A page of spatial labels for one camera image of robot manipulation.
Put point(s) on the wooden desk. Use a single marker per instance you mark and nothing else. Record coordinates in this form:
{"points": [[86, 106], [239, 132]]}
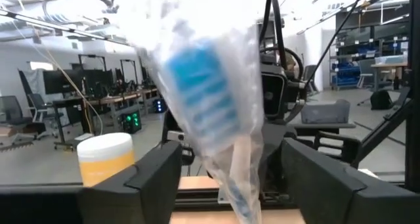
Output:
{"points": [[388, 65]]}

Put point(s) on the black backpack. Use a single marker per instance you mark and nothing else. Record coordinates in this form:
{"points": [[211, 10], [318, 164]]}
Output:
{"points": [[381, 100]]}

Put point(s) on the grey storage bin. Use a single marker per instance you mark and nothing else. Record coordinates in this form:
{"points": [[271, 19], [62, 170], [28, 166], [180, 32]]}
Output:
{"points": [[325, 112]]}

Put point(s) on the blue toothbrush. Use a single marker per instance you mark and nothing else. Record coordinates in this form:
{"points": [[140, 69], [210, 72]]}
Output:
{"points": [[203, 86]]}

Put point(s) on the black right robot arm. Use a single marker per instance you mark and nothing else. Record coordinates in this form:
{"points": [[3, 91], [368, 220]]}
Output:
{"points": [[295, 96]]}

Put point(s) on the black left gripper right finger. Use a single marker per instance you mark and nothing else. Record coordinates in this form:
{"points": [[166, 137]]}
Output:
{"points": [[328, 197]]}

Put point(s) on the computer tower blue lights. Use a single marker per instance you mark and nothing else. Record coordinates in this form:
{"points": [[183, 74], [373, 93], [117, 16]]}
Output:
{"points": [[159, 105]]}

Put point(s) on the grey office chair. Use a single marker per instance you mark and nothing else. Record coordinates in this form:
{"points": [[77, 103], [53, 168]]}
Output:
{"points": [[13, 112]]}

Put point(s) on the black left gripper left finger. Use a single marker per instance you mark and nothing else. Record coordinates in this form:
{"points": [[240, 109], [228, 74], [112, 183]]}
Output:
{"points": [[131, 201]]}

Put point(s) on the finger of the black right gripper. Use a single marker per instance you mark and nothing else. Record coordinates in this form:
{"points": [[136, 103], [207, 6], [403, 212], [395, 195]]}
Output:
{"points": [[274, 92], [172, 122]]}

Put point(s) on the black desk monitor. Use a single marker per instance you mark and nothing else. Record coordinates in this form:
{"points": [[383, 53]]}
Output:
{"points": [[60, 81]]}

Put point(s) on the long wooden workbench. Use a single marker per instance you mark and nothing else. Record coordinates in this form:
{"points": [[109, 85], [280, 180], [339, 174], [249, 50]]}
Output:
{"points": [[108, 100]]}

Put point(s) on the white frame office chair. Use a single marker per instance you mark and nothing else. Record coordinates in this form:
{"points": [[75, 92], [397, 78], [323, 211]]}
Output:
{"points": [[41, 109]]}

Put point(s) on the metal shelf with blue bins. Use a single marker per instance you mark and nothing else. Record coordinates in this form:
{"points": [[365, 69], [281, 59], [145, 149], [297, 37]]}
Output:
{"points": [[348, 73]]}

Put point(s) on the computer tower green lights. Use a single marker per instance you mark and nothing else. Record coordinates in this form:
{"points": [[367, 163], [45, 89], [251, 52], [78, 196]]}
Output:
{"points": [[132, 121]]}

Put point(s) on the yellow wipes canister white lid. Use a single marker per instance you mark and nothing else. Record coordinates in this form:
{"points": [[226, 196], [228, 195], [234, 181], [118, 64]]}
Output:
{"points": [[105, 158]]}

